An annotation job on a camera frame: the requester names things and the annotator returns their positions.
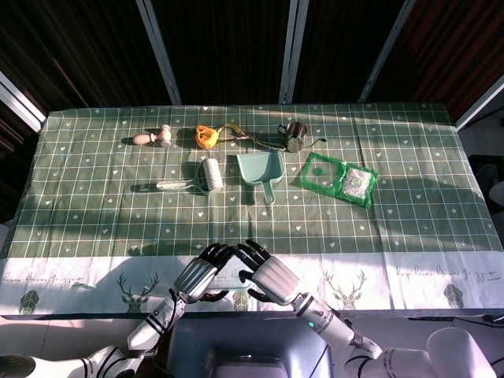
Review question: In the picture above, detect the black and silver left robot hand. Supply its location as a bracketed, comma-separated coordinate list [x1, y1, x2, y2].
[168, 243, 239, 305]

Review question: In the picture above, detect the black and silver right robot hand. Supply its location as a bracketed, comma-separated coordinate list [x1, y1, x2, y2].
[235, 239, 303, 306]

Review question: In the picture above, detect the clear blue plastic container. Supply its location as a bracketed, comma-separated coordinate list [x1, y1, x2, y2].
[207, 258, 255, 291]

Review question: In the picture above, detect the grey robot torso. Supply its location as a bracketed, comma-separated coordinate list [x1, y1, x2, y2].
[157, 317, 334, 378]

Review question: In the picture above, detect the green checked tablecloth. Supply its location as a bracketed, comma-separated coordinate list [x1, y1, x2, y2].
[0, 102, 504, 320]

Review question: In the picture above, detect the white lint roller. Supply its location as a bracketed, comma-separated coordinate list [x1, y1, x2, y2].
[155, 157, 224, 197]

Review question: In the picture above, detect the light blue dustpan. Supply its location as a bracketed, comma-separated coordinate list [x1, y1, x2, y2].
[235, 151, 285, 204]

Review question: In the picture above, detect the green zip bag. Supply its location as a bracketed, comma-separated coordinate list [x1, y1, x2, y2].
[300, 151, 380, 209]

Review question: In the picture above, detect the orange tape measure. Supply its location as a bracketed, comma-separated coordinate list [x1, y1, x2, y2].
[195, 124, 220, 150]

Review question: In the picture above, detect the steel gooseneck kettle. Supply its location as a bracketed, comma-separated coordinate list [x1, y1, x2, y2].
[277, 120, 328, 154]

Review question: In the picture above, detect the olive braided lanyard cord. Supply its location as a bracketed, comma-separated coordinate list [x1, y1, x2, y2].
[214, 123, 287, 153]

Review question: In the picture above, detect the aluminium frame bar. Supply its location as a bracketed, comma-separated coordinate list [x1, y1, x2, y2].
[278, 0, 309, 105]
[0, 70, 48, 133]
[455, 73, 504, 131]
[357, 0, 417, 103]
[135, 0, 183, 106]

